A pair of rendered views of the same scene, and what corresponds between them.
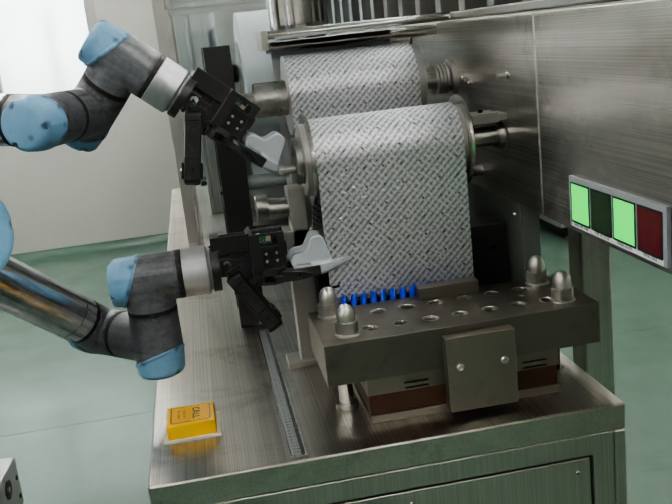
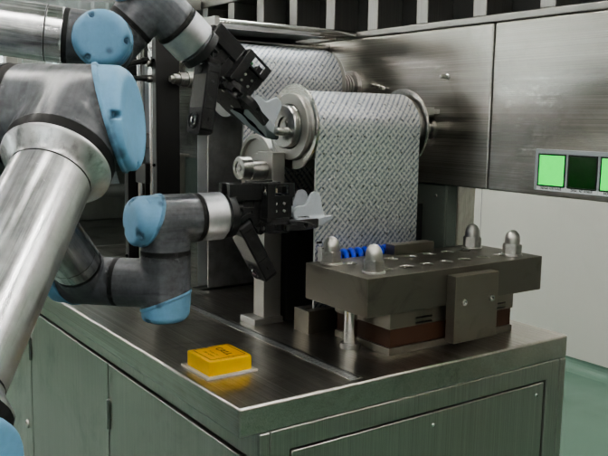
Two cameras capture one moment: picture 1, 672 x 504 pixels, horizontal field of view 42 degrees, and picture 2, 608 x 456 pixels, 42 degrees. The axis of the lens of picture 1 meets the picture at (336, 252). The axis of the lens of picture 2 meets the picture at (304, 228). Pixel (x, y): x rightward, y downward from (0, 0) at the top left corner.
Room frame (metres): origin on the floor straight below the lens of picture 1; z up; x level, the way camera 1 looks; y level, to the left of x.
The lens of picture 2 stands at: (0.14, 0.64, 1.26)
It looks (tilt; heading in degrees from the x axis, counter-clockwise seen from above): 8 degrees down; 333
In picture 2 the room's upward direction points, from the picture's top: 1 degrees clockwise
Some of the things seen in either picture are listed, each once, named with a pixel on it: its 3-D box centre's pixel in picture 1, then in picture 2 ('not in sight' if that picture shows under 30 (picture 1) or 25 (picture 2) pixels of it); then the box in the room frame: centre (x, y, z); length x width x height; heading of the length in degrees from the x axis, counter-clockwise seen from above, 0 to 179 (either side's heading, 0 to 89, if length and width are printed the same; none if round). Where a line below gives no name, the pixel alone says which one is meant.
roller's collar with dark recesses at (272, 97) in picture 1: (270, 99); not in sight; (1.62, 0.09, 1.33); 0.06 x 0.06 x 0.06; 8
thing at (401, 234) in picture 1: (398, 240); (367, 205); (1.34, -0.10, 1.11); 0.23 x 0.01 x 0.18; 98
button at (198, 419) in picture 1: (191, 420); (219, 359); (1.19, 0.24, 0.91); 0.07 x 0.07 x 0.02; 8
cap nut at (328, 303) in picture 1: (328, 301); (331, 250); (1.25, 0.02, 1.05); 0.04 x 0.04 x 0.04
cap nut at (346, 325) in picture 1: (345, 319); (374, 258); (1.16, 0.00, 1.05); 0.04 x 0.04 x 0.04
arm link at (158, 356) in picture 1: (150, 339); (155, 284); (1.29, 0.30, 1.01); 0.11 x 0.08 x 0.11; 54
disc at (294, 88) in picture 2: (307, 159); (293, 127); (1.38, 0.03, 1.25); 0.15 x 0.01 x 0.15; 8
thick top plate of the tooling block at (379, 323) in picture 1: (449, 326); (427, 276); (1.23, -0.16, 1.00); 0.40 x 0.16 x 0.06; 98
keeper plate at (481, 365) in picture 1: (480, 369); (473, 306); (1.14, -0.18, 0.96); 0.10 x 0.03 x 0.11; 98
